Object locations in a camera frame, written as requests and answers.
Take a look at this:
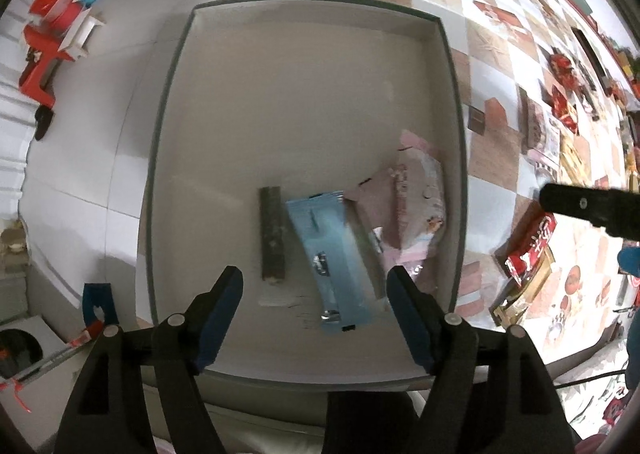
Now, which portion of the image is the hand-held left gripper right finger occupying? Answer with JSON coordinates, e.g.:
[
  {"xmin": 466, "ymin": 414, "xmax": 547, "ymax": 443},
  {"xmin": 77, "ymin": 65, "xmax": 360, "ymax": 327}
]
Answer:
[{"xmin": 386, "ymin": 266, "xmax": 576, "ymax": 454}]

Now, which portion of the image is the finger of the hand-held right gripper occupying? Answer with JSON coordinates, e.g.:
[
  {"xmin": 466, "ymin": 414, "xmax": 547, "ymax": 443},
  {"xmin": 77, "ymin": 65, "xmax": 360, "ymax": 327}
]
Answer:
[
  {"xmin": 617, "ymin": 246, "xmax": 640, "ymax": 278},
  {"xmin": 539, "ymin": 182, "xmax": 640, "ymax": 238}
]

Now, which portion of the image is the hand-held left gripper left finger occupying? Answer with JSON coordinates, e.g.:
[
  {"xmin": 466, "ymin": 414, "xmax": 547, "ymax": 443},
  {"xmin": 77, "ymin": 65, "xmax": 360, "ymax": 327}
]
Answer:
[{"xmin": 52, "ymin": 265, "xmax": 245, "ymax": 454}]

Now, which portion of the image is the red long snack packet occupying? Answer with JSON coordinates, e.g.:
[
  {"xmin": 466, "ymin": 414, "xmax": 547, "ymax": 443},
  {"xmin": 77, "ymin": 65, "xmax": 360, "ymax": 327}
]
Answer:
[{"xmin": 494, "ymin": 212, "xmax": 559, "ymax": 281}]

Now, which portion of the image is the dark snack bar clear wrapper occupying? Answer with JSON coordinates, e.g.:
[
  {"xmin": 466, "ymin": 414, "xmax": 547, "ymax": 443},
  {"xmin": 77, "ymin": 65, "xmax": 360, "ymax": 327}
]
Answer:
[{"xmin": 256, "ymin": 185, "xmax": 321, "ymax": 309}]

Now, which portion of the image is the light blue snack packet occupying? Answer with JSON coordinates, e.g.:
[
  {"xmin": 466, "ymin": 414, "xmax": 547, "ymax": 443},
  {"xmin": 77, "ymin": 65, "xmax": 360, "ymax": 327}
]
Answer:
[{"xmin": 284, "ymin": 190, "xmax": 390, "ymax": 334}]

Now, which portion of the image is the gold snack packet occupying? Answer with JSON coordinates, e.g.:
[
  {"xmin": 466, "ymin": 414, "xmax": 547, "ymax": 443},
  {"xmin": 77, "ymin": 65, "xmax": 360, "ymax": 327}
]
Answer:
[{"xmin": 490, "ymin": 248, "xmax": 555, "ymax": 326}]

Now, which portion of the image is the pale pink snack packet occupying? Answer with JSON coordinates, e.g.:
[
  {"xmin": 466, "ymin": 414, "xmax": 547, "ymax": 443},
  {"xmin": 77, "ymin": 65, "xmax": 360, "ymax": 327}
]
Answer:
[{"xmin": 343, "ymin": 130, "xmax": 449, "ymax": 280}]

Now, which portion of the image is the grey-green rectangular tray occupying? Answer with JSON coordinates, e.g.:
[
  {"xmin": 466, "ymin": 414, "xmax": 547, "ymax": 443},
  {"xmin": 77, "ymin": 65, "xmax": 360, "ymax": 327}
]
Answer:
[{"xmin": 137, "ymin": 0, "xmax": 471, "ymax": 381}]

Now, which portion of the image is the white appliance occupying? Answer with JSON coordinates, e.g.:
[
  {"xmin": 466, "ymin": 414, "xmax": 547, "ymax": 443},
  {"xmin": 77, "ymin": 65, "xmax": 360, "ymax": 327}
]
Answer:
[{"xmin": 0, "ymin": 316, "xmax": 71, "ymax": 385}]

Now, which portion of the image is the small black item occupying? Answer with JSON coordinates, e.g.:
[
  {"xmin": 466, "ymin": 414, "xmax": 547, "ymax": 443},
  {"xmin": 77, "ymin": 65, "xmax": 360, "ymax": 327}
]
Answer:
[{"xmin": 33, "ymin": 106, "xmax": 55, "ymax": 141}]

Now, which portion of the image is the red plastic tool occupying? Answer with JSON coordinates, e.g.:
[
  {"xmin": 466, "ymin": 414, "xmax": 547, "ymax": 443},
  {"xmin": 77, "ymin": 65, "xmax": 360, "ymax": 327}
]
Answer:
[{"xmin": 18, "ymin": 26, "xmax": 71, "ymax": 109}]

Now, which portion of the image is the white open box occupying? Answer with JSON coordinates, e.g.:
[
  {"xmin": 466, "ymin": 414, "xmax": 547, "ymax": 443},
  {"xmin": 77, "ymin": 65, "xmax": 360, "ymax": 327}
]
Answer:
[{"xmin": 57, "ymin": 8, "xmax": 107, "ymax": 64}]

